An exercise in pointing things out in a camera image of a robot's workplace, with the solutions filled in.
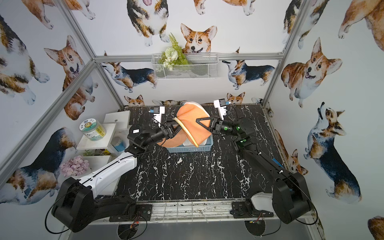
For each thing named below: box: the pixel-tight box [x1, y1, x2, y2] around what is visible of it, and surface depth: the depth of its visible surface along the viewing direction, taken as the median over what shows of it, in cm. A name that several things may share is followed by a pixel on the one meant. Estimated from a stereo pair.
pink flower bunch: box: [59, 155, 90, 177], surface depth 65 cm
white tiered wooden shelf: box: [76, 110, 131, 195], surface depth 78 cm
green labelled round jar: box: [79, 118, 107, 141], surface depth 73 cm
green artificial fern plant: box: [159, 32, 189, 71], surface depth 82 cm
